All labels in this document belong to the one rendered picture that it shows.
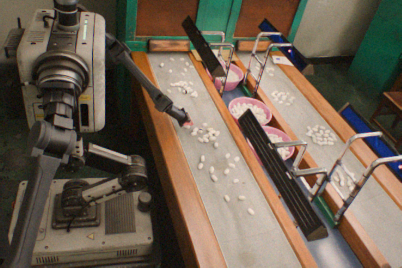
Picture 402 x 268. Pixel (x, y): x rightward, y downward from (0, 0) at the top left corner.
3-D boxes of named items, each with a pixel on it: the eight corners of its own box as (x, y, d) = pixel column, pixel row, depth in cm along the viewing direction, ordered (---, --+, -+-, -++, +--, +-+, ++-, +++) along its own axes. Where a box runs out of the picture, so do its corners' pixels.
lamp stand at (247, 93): (250, 104, 233) (270, 45, 206) (239, 88, 248) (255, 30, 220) (275, 103, 240) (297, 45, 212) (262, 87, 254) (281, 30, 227)
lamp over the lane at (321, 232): (307, 243, 113) (316, 230, 108) (236, 121, 157) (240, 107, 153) (327, 238, 115) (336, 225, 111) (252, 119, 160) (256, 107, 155)
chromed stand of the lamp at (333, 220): (332, 229, 164) (377, 164, 137) (310, 196, 178) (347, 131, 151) (363, 222, 170) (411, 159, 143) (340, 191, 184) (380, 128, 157)
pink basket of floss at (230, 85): (230, 98, 236) (233, 86, 230) (197, 82, 244) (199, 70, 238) (246, 82, 255) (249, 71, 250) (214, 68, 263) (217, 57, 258)
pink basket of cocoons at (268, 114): (246, 142, 203) (250, 130, 197) (216, 116, 218) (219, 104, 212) (276, 128, 218) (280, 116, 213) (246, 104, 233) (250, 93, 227)
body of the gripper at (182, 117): (185, 108, 193) (176, 102, 188) (190, 120, 185) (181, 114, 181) (176, 116, 194) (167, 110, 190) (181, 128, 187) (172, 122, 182)
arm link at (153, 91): (106, 54, 185) (120, 39, 184) (110, 57, 190) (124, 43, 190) (157, 112, 175) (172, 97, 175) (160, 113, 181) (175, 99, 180)
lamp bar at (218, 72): (212, 78, 182) (214, 66, 178) (180, 25, 227) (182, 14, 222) (225, 77, 185) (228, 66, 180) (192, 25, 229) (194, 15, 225)
